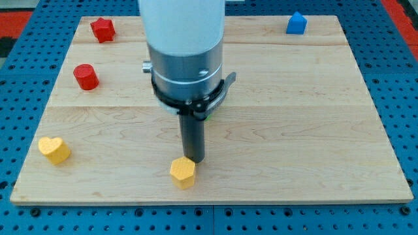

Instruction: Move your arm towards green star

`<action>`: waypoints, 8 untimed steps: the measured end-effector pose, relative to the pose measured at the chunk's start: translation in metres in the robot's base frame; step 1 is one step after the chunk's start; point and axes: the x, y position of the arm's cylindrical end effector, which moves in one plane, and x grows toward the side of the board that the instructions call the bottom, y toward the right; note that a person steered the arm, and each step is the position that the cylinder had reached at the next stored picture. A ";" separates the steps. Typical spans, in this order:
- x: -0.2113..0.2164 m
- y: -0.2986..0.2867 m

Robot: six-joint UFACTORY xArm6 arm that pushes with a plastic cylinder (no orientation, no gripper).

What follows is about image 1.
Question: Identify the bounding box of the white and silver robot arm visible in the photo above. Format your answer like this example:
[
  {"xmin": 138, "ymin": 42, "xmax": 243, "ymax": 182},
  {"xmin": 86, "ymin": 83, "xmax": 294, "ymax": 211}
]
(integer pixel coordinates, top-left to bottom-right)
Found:
[{"xmin": 138, "ymin": 0, "xmax": 225, "ymax": 114}]

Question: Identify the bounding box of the red star block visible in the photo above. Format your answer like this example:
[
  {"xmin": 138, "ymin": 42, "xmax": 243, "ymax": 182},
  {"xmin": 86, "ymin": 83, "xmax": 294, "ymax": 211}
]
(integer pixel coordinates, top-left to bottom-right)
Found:
[{"xmin": 90, "ymin": 17, "xmax": 116, "ymax": 43}]

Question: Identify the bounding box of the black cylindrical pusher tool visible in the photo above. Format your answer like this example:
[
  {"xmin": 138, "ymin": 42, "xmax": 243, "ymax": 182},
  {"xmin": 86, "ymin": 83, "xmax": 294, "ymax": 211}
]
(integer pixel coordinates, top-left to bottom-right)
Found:
[{"xmin": 179, "ymin": 115, "xmax": 205, "ymax": 163}]

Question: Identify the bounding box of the yellow hexagon block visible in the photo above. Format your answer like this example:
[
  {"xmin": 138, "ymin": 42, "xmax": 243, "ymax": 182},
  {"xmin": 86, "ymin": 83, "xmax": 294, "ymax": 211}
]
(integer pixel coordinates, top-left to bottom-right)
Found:
[{"xmin": 170, "ymin": 157, "xmax": 196, "ymax": 190}]

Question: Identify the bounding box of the light wooden board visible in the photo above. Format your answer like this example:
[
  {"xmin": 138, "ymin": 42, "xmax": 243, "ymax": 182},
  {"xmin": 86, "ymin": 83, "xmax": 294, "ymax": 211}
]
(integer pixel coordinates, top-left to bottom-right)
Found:
[{"xmin": 10, "ymin": 16, "xmax": 413, "ymax": 206}]

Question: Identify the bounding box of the blue pentagon block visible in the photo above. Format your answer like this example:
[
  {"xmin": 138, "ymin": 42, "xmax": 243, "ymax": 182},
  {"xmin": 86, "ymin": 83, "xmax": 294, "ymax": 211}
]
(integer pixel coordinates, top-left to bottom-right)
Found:
[{"xmin": 286, "ymin": 11, "xmax": 308, "ymax": 35}]

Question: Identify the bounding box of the red cylinder block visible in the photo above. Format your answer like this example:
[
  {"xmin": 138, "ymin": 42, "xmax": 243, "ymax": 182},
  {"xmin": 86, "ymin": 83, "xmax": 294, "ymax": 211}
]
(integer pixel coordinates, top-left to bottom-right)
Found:
[{"xmin": 73, "ymin": 64, "xmax": 99, "ymax": 90}]

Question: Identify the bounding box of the yellow heart block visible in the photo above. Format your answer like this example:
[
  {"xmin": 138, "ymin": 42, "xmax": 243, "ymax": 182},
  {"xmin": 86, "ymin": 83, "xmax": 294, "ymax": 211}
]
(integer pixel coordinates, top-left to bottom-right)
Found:
[{"xmin": 38, "ymin": 136, "xmax": 71, "ymax": 165}]

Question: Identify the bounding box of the black clamp ring with lever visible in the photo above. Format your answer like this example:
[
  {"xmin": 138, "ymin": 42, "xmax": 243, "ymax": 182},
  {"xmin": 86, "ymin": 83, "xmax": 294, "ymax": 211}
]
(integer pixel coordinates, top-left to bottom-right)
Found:
[{"xmin": 150, "ymin": 71, "xmax": 237, "ymax": 121}]

